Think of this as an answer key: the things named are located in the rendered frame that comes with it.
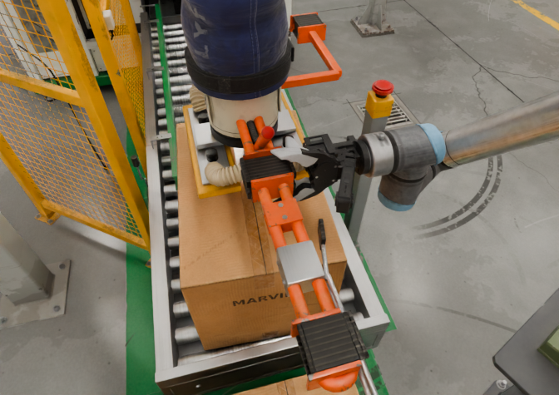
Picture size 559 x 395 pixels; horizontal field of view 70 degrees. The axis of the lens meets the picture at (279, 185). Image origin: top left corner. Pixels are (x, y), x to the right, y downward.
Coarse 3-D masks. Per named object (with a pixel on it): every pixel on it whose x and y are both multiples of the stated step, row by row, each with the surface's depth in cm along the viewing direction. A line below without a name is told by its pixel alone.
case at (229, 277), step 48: (192, 192) 111; (240, 192) 111; (192, 240) 100; (240, 240) 100; (288, 240) 100; (336, 240) 100; (192, 288) 92; (240, 288) 96; (336, 288) 106; (240, 336) 118
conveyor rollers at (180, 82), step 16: (176, 32) 255; (176, 48) 243; (160, 64) 229; (176, 64) 231; (160, 80) 218; (176, 80) 219; (160, 96) 213; (176, 96) 207; (160, 112) 200; (176, 112) 201; (160, 128) 195; (176, 192) 166; (176, 208) 160; (176, 224) 154; (176, 240) 148; (176, 256) 144; (176, 288) 136; (176, 304) 131; (176, 336) 124; (192, 336) 125; (288, 336) 124; (208, 352) 121; (224, 352) 121
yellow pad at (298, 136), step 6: (282, 96) 114; (282, 102) 112; (282, 108) 110; (288, 108) 111; (294, 120) 108; (294, 132) 103; (300, 132) 104; (276, 138) 102; (282, 138) 102; (294, 138) 102; (300, 138) 102; (276, 144) 100; (282, 144) 100; (300, 144) 100; (300, 174) 94; (306, 174) 95
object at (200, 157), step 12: (192, 108) 110; (192, 120) 107; (204, 120) 103; (192, 132) 104; (192, 144) 101; (192, 156) 98; (204, 156) 97; (216, 156) 95; (228, 156) 98; (204, 168) 95; (204, 180) 92; (204, 192) 90; (216, 192) 91; (228, 192) 92
